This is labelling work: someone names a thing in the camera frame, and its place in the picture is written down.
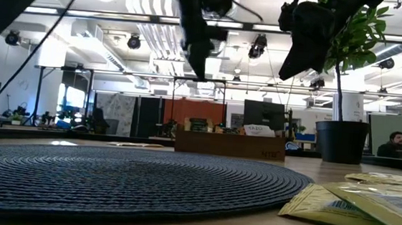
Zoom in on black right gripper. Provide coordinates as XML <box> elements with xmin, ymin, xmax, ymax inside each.
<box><xmin>274</xmin><ymin>0</ymin><xmax>340</xmax><ymax>85</ymax></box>

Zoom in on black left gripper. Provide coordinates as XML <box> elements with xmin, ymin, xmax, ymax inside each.
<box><xmin>148</xmin><ymin>0</ymin><xmax>231</xmax><ymax>84</ymax></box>

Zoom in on white orange Tazo tea packet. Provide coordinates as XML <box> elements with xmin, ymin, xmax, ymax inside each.
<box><xmin>242</xmin><ymin>123</ymin><xmax>277</xmax><ymax>138</ymax></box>

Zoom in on round dark woven placemat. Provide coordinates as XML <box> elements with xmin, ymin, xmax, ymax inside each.
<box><xmin>0</xmin><ymin>137</ymin><xmax>316</xmax><ymax>225</ymax></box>

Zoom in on wooden tea organizer box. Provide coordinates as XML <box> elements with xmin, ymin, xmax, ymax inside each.
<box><xmin>173</xmin><ymin>127</ymin><xmax>289</xmax><ymax>162</ymax></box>

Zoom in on black ceiling spot lamp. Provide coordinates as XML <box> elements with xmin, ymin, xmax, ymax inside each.
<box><xmin>4</xmin><ymin>28</ymin><xmax>24</xmax><ymax>47</ymax></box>
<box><xmin>126</xmin><ymin>34</ymin><xmax>143</xmax><ymax>50</ymax></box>
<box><xmin>247</xmin><ymin>32</ymin><xmax>269</xmax><ymax>60</ymax></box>
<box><xmin>310</xmin><ymin>76</ymin><xmax>326</xmax><ymax>90</ymax></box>
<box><xmin>377</xmin><ymin>56</ymin><xmax>396</xmax><ymax>71</ymax></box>

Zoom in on orange partition panel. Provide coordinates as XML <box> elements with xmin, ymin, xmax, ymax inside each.
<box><xmin>163</xmin><ymin>97</ymin><xmax>227</xmax><ymax>133</ymax></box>

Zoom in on white round pillar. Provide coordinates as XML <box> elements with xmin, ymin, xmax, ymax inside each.
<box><xmin>330</xmin><ymin>90</ymin><xmax>366</xmax><ymax>124</ymax></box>

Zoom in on black computer monitor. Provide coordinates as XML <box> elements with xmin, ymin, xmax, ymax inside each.
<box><xmin>241</xmin><ymin>99</ymin><xmax>288</xmax><ymax>133</ymax></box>

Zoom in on black partition panel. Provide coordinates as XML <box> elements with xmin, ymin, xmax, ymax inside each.
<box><xmin>136</xmin><ymin>95</ymin><xmax>166</xmax><ymax>140</ymax></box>

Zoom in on green plant in black pot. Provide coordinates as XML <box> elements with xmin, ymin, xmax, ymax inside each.
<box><xmin>312</xmin><ymin>0</ymin><xmax>394</xmax><ymax>168</ymax></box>

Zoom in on white patterned curtain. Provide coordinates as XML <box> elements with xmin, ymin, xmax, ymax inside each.
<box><xmin>94</xmin><ymin>92</ymin><xmax>138</xmax><ymax>138</ymax></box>

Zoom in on grey-green partition panel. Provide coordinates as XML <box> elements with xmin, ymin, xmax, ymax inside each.
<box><xmin>366</xmin><ymin>111</ymin><xmax>402</xmax><ymax>158</ymax></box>

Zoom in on person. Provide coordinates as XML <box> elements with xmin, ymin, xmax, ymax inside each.
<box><xmin>376</xmin><ymin>130</ymin><xmax>402</xmax><ymax>159</ymax></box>

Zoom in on black background robot rig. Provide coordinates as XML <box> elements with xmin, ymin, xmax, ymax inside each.
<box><xmin>0</xmin><ymin>100</ymin><xmax>93</xmax><ymax>133</ymax></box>

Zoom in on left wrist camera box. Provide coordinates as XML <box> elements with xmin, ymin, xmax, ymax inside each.
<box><xmin>193</xmin><ymin>0</ymin><xmax>234</xmax><ymax>19</ymax></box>

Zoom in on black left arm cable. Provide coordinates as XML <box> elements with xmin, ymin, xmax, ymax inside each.
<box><xmin>0</xmin><ymin>0</ymin><xmax>80</xmax><ymax>132</ymax></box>

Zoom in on black aluminium table frame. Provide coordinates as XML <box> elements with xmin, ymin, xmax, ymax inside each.
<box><xmin>0</xmin><ymin>124</ymin><xmax>402</xmax><ymax>172</ymax></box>

